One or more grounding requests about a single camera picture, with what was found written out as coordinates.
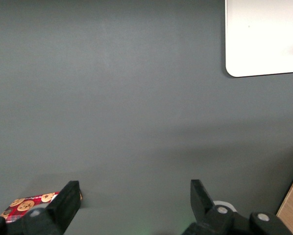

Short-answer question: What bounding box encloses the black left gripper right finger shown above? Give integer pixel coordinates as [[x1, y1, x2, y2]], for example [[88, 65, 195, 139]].
[[182, 179, 293, 235]]

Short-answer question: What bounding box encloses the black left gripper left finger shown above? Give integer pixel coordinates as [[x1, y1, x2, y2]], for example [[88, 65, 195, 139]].
[[0, 180, 80, 235]]

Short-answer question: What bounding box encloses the red tartan cookie box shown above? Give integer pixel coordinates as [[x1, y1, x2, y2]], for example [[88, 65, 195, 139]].
[[0, 191, 83, 222]]

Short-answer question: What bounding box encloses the white plastic tray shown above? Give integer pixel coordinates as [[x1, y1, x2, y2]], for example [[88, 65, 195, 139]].
[[224, 0, 293, 78]]

